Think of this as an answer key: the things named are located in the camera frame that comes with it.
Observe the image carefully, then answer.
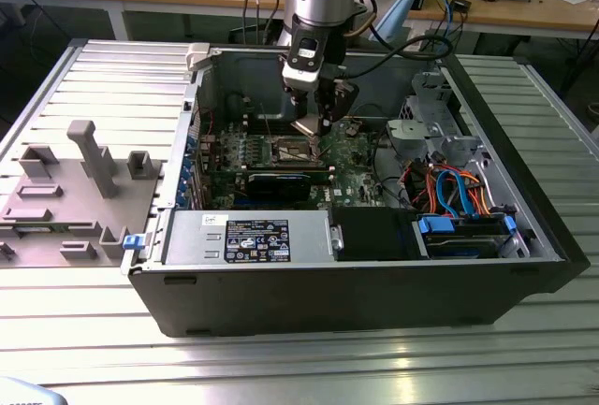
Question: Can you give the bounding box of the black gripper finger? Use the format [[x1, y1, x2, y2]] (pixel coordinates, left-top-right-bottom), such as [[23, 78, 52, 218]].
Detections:
[[313, 76, 361, 138], [289, 88, 310, 121]]

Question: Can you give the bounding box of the CPU with silver top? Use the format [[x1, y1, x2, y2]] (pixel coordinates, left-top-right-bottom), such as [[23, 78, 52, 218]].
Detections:
[[288, 114, 325, 138]]

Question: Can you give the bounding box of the metal socket cover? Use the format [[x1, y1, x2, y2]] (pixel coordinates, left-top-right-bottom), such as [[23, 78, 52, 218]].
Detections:
[[306, 136, 329, 166]]

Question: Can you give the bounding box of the CPU socket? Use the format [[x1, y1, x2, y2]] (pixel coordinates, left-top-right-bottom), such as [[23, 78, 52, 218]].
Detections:
[[265, 135, 327, 166]]

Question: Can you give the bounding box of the green RAM stick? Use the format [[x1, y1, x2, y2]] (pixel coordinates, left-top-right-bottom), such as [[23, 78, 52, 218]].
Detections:
[[245, 166, 331, 180]]

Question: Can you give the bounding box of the green motherboard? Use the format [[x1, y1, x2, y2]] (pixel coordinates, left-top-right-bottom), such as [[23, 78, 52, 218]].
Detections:
[[198, 114, 399, 212]]

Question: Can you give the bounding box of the silver metal drive cage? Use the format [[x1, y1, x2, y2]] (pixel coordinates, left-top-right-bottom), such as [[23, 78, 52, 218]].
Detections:
[[386, 70, 486, 170]]

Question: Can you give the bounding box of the black graphics card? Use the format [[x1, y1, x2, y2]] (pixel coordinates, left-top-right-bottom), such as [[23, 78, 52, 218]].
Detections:
[[245, 171, 313, 203]]

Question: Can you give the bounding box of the grey plastic case latch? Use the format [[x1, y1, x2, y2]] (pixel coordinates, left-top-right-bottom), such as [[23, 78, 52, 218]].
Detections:
[[185, 42, 222, 83]]

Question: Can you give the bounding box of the black plastic shroud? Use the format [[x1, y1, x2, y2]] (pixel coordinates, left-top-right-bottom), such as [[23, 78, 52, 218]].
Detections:
[[327, 206, 420, 262]]

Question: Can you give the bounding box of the hard disk in blue carrier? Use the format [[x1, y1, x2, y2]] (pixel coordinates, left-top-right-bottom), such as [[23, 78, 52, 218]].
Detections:
[[414, 214, 519, 259]]

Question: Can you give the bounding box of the silver power supply unit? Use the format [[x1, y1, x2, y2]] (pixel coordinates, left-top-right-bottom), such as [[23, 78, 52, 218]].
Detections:
[[161, 210, 339, 266]]

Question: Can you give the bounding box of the black PC case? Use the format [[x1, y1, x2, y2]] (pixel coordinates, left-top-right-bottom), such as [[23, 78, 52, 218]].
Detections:
[[120, 42, 592, 339]]

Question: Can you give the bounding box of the grey parts rack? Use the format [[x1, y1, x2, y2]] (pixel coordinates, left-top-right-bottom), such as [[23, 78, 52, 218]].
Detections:
[[0, 119, 166, 268]]

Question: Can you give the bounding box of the white plastic device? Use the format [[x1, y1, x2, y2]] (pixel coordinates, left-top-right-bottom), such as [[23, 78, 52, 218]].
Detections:
[[0, 375, 66, 405]]

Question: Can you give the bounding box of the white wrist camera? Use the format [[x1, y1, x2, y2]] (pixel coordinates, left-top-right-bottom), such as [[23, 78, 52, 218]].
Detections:
[[280, 37, 329, 94]]

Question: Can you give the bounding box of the blue network cable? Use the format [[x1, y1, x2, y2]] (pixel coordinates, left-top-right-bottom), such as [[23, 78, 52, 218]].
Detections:
[[444, 0, 462, 49]]

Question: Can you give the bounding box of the blue wire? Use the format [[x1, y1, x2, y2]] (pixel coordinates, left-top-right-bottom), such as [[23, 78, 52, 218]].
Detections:
[[433, 173, 460, 218], [449, 168, 471, 220]]

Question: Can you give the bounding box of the orange wire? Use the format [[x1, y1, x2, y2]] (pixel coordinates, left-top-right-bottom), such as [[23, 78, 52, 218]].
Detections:
[[460, 168, 493, 217]]

